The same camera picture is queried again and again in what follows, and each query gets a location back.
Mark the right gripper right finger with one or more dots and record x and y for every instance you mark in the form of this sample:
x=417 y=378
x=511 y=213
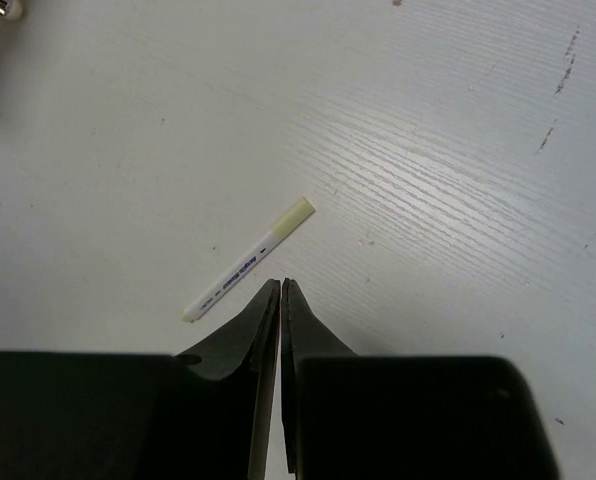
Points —
x=347 y=416

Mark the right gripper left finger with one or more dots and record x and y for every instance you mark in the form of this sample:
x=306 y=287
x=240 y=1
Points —
x=202 y=414

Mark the white pen pale cap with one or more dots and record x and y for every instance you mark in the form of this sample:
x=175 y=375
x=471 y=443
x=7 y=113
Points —
x=288 y=222

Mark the cream cylindrical drawer organizer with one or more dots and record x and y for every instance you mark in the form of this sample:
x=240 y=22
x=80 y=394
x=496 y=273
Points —
x=12 y=10

